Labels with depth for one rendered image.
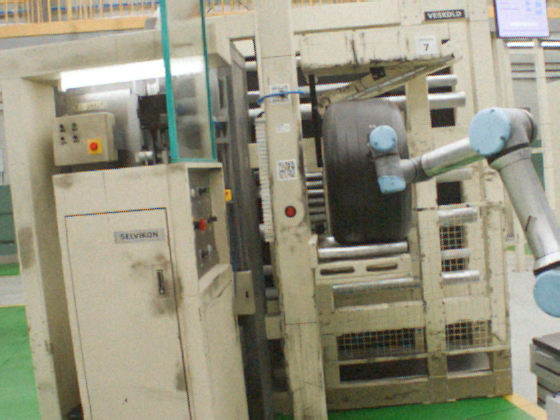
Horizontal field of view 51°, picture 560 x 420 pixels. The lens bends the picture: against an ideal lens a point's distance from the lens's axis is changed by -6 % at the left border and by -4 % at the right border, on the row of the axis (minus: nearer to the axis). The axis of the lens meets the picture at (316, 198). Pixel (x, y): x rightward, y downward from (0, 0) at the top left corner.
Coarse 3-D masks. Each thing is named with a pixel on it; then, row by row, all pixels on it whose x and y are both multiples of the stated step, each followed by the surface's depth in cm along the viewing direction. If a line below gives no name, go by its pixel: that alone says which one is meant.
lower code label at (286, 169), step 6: (276, 162) 232; (282, 162) 231; (288, 162) 231; (294, 162) 231; (276, 168) 232; (282, 168) 232; (288, 168) 231; (294, 168) 231; (282, 174) 232; (288, 174) 232; (294, 174) 232; (282, 180) 232
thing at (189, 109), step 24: (168, 0) 168; (192, 0) 200; (168, 24) 166; (192, 24) 198; (168, 48) 164; (192, 48) 196; (168, 72) 164; (192, 72) 194; (168, 96) 164; (192, 96) 191; (168, 120) 165; (192, 120) 189; (192, 144) 187
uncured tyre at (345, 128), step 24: (336, 120) 219; (360, 120) 217; (384, 120) 216; (336, 144) 213; (360, 144) 212; (336, 168) 212; (360, 168) 210; (336, 192) 213; (360, 192) 211; (408, 192) 214; (336, 216) 218; (360, 216) 215; (384, 216) 215; (408, 216) 219; (336, 240) 233; (360, 240) 225; (384, 240) 226
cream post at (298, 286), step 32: (256, 0) 229; (288, 0) 228; (288, 32) 229; (288, 64) 229; (288, 192) 232; (288, 224) 233; (288, 256) 233; (288, 288) 234; (288, 320) 235; (288, 352) 236; (320, 352) 236; (320, 384) 236; (320, 416) 237
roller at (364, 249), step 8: (400, 240) 226; (320, 248) 226; (328, 248) 226; (336, 248) 225; (344, 248) 225; (352, 248) 225; (360, 248) 225; (368, 248) 225; (376, 248) 224; (384, 248) 224; (392, 248) 224; (400, 248) 224; (408, 248) 224; (320, 256) 225; (328, 256) 226; (336, 256) 226; (344, 256) 226; (352, 256) 226
